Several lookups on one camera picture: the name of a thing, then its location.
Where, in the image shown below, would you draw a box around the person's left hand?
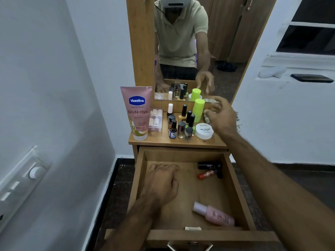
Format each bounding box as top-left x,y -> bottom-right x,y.
141,163 -> 181,207

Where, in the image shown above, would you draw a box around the person's right hand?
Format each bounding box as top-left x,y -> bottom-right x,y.
203,96 -> 239,139

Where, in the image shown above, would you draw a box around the round white jar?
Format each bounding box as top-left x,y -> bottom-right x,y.
195,123 -> 214,140

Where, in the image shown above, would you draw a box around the neon green tube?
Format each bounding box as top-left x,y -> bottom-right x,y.
192,98 -> 206,123

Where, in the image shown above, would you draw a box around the green nail polish bottle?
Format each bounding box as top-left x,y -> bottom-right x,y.
187,114 -> 196,136

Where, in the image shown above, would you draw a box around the wooden drawer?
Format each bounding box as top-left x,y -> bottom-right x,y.
104,146 -> 279,251

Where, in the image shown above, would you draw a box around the red nail polish bottle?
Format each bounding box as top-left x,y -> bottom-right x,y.
197,169 -> 218,181

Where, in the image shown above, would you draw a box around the black lipstick tube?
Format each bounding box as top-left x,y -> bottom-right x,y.
198,161 -> 222,170

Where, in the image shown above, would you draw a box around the blue label nail polish bottle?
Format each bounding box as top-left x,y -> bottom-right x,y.
169,119 -> 178,139

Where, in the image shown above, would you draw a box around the pink bottle white cap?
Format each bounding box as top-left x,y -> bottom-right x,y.
192,201 -> 236,228

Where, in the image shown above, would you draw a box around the clear box of pink tubes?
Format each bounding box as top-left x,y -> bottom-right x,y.
148,108 -> 163,132

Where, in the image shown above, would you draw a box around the pink lotion tube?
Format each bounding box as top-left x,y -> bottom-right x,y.
120,86 -> 153,142

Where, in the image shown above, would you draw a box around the person's right forearm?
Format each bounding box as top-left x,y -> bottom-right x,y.
224,132 -> 335,251

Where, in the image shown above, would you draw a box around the person's left forearm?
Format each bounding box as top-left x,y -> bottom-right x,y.
100,197 -> 168,251

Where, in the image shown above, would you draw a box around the striped green white cloth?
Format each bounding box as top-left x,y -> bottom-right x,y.
203,101 -> 242,133

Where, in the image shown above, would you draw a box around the wooden dressing table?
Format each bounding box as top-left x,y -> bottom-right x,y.
125,0 -> 278,161

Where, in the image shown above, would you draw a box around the white object on sill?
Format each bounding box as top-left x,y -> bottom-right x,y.
258,66 -> 287,79

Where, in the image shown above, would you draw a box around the dressing table mirror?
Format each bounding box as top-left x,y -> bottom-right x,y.
154,0 -> 271,104

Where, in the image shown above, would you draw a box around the black phone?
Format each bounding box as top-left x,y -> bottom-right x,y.
290,74 -> 334,83

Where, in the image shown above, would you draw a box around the white framed window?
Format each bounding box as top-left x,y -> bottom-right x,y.
261,0 -> 335,68

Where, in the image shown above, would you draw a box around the white wall switch board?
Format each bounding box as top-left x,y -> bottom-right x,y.
0,145 -> 52,233

